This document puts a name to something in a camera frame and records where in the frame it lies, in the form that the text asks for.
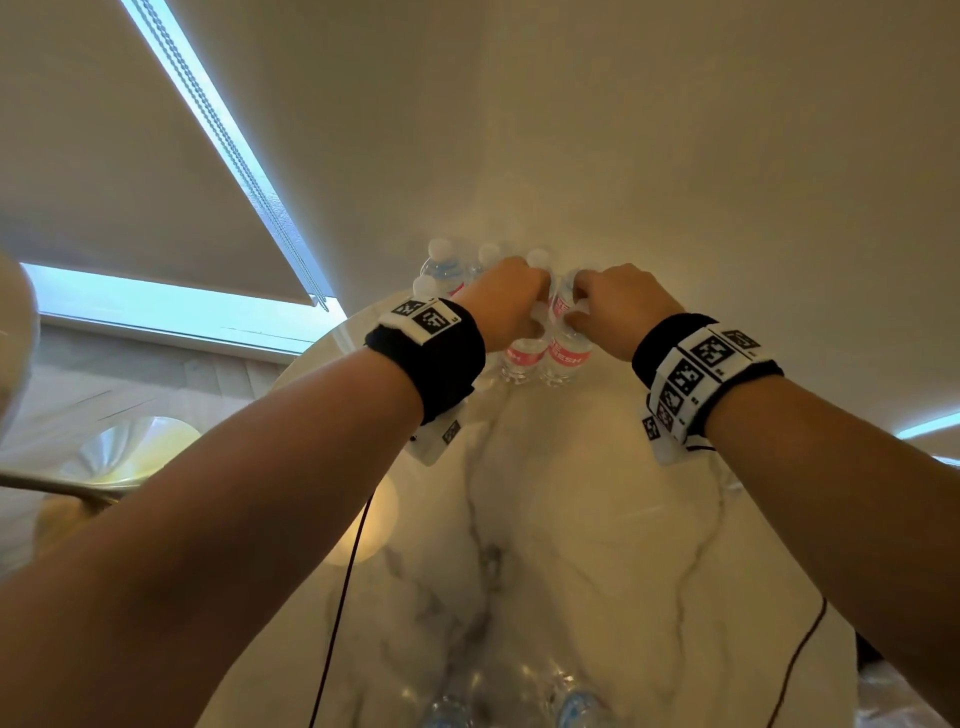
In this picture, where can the blue label water bottle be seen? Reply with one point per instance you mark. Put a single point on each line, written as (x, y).
(579, 705)
(446, 712)
(444, 270)

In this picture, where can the person's right fingers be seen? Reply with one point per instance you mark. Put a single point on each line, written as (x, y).
(583, 300)

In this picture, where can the black wristband with marker tags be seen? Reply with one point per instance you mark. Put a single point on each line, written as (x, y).
(439, 352)
(697, 371)

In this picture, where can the red label water bottle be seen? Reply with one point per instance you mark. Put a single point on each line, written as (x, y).
(568, 356)
(525, 356)

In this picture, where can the person's right hand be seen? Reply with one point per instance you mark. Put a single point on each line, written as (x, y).
(626, 311)

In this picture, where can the person's left forearm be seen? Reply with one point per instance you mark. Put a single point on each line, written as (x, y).
(202, 540)

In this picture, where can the beige roller blind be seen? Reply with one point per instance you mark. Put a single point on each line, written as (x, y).
(127, 150)

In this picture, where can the person's left fingers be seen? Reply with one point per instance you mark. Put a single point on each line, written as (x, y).
(538, 296)

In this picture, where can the beige chair with metal frame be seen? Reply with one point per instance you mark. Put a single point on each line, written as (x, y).
(120, 457)

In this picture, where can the person's left hand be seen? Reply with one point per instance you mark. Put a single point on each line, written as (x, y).
(501, 300)

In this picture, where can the clear white-capped water bottle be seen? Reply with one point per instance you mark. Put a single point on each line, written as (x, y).
(424, 287)
(487, 255)

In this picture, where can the person's right forearm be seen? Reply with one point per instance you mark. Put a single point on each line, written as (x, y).
(847, 495)

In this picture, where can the window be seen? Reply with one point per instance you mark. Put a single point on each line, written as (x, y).
(187, 311)

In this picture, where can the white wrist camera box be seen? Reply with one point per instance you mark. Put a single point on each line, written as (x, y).
(436, 439)
(660, 442)

